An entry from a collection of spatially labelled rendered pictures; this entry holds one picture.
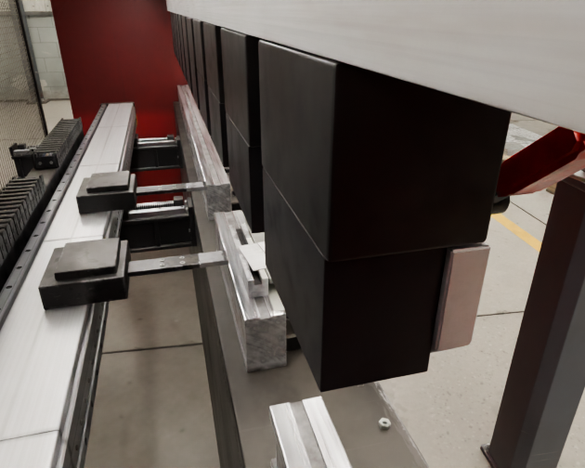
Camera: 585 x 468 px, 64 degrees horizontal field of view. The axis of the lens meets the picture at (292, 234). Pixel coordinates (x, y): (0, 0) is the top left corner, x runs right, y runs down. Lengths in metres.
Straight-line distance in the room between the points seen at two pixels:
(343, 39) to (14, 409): 0.51
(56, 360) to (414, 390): 1.58
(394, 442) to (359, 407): 0.07
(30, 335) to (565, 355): 1.24
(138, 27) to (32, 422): 2.44
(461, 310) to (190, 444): 1.60
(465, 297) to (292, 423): 0.31
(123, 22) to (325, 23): 2.65
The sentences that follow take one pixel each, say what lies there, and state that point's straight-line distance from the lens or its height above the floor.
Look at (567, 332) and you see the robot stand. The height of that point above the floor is 0.61.
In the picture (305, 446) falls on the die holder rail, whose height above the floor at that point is 0.97.
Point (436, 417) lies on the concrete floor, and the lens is 1.93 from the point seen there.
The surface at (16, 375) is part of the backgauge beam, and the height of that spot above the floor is 0.98.
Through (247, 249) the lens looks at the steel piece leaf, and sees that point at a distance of 0.77.
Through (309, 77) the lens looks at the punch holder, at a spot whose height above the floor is 1.33.
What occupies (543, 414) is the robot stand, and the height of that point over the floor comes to 0.33.
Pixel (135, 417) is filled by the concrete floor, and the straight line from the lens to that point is 1.95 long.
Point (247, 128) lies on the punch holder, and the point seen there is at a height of 1.27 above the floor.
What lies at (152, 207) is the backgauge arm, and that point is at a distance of 1.38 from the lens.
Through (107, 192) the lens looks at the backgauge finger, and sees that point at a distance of 1.02.
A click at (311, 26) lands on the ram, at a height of 1.35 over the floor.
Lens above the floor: 1.36
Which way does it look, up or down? 26 degrees down
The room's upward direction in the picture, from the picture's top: straight up
